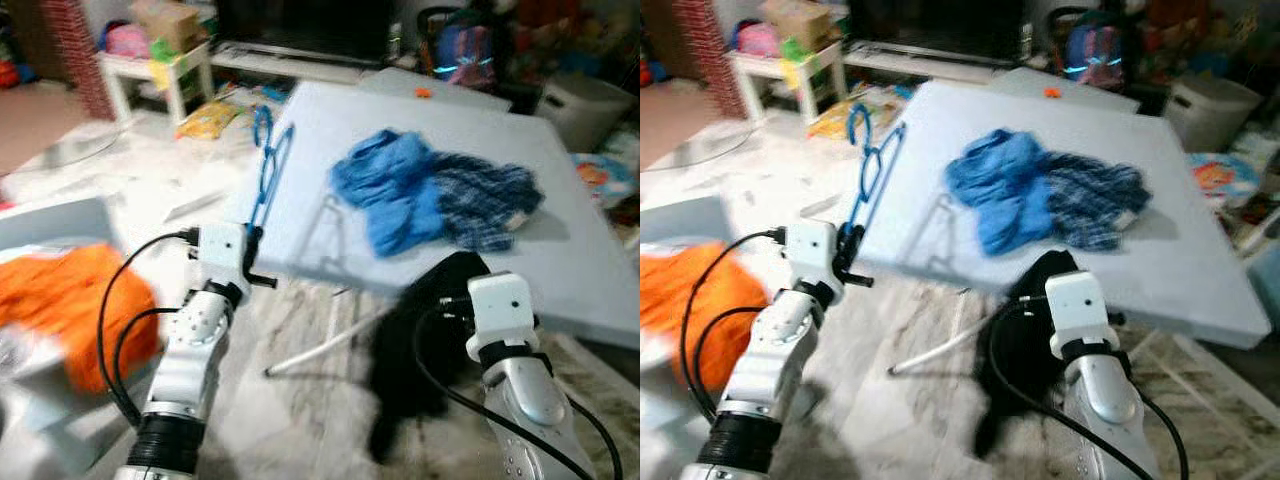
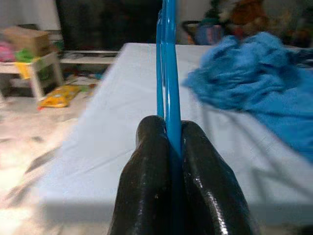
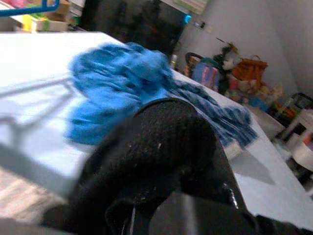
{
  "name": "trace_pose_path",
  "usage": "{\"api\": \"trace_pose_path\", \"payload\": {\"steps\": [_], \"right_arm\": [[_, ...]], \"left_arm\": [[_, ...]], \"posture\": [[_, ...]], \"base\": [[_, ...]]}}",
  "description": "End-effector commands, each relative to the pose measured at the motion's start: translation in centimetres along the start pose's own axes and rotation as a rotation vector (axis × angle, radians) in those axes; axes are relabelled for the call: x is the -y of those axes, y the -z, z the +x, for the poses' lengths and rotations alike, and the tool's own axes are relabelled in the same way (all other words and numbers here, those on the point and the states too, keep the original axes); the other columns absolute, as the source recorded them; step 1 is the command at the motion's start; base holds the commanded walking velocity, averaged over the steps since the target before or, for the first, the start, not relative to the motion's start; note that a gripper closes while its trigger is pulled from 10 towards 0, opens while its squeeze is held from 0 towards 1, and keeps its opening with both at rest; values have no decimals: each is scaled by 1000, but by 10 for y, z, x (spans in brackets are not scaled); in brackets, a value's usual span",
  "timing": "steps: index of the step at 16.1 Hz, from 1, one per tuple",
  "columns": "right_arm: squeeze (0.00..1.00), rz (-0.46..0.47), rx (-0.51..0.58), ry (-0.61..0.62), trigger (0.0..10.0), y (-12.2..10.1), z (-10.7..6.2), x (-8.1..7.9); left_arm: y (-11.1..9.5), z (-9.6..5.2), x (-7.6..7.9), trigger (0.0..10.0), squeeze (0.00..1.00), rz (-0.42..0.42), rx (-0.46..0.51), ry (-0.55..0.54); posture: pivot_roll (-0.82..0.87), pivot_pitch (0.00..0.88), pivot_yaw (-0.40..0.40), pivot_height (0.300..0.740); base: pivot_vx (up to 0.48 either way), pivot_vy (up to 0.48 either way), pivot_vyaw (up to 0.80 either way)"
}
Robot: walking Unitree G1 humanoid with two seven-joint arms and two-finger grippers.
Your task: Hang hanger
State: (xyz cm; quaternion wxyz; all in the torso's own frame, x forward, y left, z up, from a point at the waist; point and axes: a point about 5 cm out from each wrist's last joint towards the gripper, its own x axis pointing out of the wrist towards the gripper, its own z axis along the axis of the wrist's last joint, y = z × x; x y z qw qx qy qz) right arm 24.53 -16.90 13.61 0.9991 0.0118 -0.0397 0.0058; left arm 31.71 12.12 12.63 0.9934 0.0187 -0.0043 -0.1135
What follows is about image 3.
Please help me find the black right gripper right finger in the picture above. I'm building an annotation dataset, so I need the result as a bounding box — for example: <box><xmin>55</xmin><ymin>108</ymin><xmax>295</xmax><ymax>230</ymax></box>
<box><xmin>148</xmin><ymin>138</ymin><xmax>263</xmax><ymax>235</ymax></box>

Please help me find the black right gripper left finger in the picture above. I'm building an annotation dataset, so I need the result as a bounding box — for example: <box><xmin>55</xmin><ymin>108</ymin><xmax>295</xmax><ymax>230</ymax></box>
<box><xmin>43</xmin><ymin>97</ymin><xmax>218</xmax><ymax>235</ymax></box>

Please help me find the blue plastic hanger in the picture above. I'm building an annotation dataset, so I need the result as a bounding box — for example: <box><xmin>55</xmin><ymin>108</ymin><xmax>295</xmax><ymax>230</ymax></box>
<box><xmin>0</xmin><ymin>0</ymin><xmax>60</xmax><ymax>17</ymax></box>

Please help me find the blue shirt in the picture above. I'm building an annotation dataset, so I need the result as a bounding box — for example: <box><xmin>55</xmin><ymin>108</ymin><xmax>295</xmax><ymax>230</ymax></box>
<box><xmin>64</xmin><ymin>41</ymin><xmax>260</xmax><ymax>150</ymax></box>

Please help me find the dark blue backpack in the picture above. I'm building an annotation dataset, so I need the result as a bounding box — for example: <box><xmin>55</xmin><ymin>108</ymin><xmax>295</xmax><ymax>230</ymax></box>
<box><xmin>184</xmin><ymin>52</ymin><xmax>222</xmax><ymax>93</ymax></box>

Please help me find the black television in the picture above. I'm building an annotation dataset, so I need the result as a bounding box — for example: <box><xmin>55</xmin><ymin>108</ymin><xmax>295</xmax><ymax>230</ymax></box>
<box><xmin>80</xmin><ymin>0</ymin><xmax>189</xmax><ymax>56</ymax></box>

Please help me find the brown bag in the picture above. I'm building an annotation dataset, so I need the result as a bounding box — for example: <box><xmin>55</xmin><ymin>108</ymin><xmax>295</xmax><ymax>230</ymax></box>
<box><xmin>233</xmin><ymin>55</ymin><xmax>268</xmax><ymax>83</ymax></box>

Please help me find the white folding table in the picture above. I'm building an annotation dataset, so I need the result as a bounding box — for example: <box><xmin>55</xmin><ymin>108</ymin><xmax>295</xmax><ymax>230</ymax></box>
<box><xmin>0</xmin><ymin>31</ymin><xmax>313</xmax><ymax>232</ymax></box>

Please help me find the cardboard box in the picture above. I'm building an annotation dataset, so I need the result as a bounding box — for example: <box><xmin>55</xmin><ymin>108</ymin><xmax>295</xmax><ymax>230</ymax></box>
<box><xmin>47</xmin><ymin>0</ymin><xmax>71</xmax><ymax>22</ymax></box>

